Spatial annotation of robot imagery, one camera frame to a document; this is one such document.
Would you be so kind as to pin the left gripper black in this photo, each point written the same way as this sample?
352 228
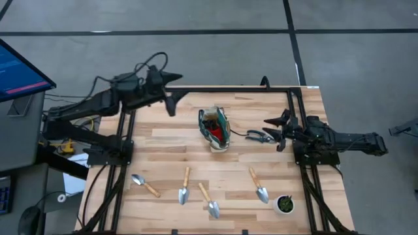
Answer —
154 85

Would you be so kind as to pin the blue screen monitor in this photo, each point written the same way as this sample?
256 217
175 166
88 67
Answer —
19 75

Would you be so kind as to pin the black red gardening gloves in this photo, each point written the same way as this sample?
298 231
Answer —
214 129

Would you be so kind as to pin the black curved bracket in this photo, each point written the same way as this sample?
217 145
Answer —
265 81

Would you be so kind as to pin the black keyboard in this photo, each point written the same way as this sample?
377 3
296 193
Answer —
4 196

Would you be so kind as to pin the dark stand foot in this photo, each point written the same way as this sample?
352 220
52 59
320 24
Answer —
405 129

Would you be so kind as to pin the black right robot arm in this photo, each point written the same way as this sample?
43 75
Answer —
346 140

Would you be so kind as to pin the white paper sheet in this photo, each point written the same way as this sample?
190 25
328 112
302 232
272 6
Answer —
75 182

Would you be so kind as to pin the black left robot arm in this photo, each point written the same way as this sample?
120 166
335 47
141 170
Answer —
81 106

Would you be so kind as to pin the grey desk cabinet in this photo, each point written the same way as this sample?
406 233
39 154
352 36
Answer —
19 137

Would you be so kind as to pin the beige green gardening bag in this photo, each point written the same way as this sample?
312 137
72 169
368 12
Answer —
218 143

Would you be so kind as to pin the small plant in white pot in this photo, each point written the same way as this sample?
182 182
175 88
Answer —
284 205

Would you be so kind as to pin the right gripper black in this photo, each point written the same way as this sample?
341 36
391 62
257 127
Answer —
295 130

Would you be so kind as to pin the yellow clamp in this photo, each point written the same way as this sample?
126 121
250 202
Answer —
68 148

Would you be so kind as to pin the black computer mouse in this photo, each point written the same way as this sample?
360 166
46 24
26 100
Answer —
29 222

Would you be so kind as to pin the white tape roll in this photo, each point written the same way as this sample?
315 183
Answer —
58 197

